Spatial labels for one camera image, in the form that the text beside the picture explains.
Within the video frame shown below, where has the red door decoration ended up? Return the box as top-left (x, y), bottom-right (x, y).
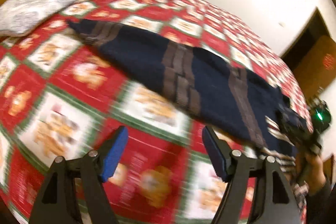
top-left (322, 53), bottom-right (336, 69)

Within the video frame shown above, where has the person's right forearm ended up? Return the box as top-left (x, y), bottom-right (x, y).
top-left (306, 178), bottom-right (336, 224)

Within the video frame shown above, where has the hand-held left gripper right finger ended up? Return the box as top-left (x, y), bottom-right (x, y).
top-left (202, 126), bottom-right (302, 224)

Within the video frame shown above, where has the navy knitted sweater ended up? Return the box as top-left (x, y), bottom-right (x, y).
top-left (67, 18), bottom-right (313, 163)

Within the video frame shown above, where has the red checkered bear-print blanket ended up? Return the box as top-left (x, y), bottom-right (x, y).
top-left (0, 0), bottom-right (310, 224)

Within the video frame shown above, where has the grey floral quilt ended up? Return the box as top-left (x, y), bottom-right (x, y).
top-left (0, 0), bottom-right (105, 37)

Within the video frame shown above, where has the person's right hand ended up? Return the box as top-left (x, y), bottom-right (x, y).
top-left (295, 153), bottom-right (328, 195)

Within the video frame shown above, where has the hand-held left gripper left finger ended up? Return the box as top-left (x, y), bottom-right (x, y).
top-left (28, 126), bottom-right (129, 224)

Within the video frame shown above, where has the brown wooden door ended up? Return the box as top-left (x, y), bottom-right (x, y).
top-left (293, 35), bottom-right (336, 90)

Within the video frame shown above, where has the dark door frame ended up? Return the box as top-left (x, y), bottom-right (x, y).
top-left (280, 7), bottom-right (336, 60)

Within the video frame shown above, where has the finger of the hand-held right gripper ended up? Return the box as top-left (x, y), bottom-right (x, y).
top-left (278, 103), bottom-right (311, 144)

